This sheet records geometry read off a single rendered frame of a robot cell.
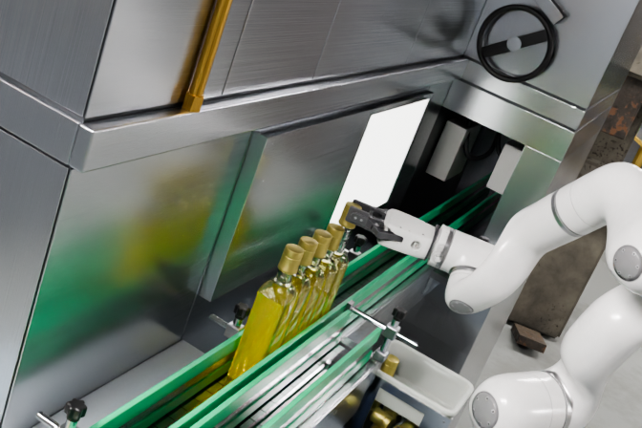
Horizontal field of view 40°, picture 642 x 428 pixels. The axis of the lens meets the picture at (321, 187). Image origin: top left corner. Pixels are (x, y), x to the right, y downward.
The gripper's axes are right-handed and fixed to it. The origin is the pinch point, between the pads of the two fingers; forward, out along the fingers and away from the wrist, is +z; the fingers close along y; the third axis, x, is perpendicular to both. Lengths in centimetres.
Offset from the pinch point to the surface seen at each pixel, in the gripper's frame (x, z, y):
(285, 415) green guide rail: -22.4, -1.5, -39.7
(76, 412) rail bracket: -18, 25, -65
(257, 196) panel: 1.1, 18.0, -14.7
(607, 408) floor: -135, -146, 238
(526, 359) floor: -135, -105, 254
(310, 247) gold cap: -2.8, 5.6, -18.1
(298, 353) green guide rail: -22.6, 0.4, -19.8
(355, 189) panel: -8.9, 3.0, 37.8
